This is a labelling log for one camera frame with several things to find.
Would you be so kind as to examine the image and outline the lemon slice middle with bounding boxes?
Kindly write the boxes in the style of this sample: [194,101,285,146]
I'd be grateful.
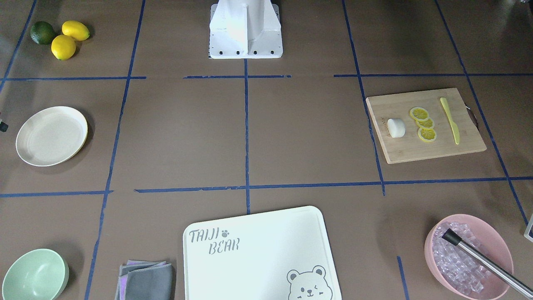
[416,117,434,130]

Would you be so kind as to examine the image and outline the white object edge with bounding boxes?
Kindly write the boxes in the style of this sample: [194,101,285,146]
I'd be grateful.
[523,214,533,243]

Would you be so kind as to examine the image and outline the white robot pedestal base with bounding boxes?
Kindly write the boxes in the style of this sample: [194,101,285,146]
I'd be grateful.
[208,0,283,59]

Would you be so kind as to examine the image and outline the bamboo cutting board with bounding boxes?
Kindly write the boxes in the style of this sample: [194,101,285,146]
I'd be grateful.
[366,88,487,165]

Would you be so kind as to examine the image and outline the cream round plate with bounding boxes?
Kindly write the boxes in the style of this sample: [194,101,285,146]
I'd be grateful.
[15,106,88,167]

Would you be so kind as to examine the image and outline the lemon slice top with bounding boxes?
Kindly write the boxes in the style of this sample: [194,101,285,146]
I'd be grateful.
[409,107,430,122]

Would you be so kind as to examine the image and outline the yellow lemon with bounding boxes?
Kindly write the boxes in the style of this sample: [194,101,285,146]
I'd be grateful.
[51,35,77,61]
[61,20,91,41]

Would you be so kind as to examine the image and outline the yellow lemon upper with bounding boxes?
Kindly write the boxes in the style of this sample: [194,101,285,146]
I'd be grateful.
[61,20,91,41]

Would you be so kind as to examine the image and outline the white bear tray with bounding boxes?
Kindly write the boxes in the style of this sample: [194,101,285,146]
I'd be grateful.
[183,206,342,300]

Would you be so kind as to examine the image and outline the yellow lemon lower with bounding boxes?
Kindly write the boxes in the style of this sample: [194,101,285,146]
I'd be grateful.
[51,35,77,61]

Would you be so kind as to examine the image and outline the lemon slice bottom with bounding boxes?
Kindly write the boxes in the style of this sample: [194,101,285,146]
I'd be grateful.
[417,128,437,143]

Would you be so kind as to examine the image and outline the metal black-tipped tongs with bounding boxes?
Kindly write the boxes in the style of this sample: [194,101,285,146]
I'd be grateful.
[441,229,533,300]

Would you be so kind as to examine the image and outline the lemon slice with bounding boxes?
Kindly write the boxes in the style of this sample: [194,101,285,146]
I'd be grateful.
[409,107,430,122]
[416,117,434,130]
[417,128,437,143]

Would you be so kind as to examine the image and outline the purple folded cloth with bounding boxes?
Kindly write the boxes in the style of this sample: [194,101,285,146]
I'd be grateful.
[115,260,167,300]

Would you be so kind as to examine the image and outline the pink bowl with ice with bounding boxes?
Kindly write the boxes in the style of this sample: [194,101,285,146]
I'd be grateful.
[424,214,514,300]

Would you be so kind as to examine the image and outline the yellow plastic knife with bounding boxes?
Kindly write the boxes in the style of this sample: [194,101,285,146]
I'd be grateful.
[439,97,460,145]

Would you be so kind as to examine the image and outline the grey folded cloth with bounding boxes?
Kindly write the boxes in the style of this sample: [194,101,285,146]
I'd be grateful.
[125,262,173,300]

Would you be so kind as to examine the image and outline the green bowl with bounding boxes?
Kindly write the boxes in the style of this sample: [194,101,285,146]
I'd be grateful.
[2,248,69,300]

